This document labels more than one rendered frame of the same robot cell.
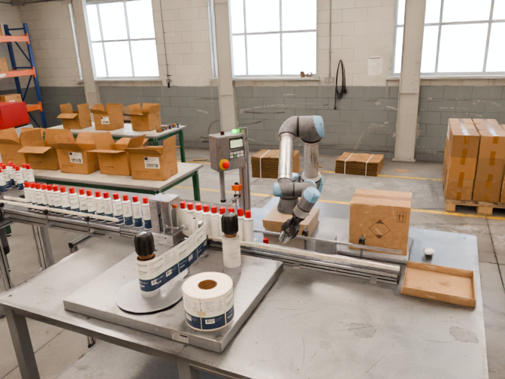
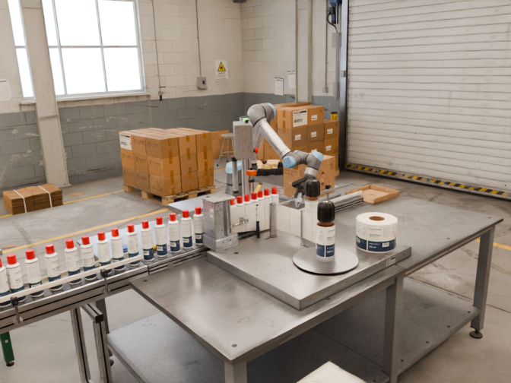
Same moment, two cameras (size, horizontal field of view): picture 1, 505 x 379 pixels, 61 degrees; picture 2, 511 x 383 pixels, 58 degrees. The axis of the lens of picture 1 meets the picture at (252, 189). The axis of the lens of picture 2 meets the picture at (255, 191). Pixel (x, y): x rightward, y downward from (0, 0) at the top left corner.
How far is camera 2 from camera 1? 268 cm
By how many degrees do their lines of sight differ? 61
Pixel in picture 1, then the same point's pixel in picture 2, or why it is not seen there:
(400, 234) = (331, 177)
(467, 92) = (99, 111)
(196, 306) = (394, 229)
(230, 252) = not seen: hidden behind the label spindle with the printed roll
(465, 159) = (172, 158)
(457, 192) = (171, 188)
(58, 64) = not seen: outside the picture
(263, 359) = (423, 245)
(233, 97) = not seen: outside the picture
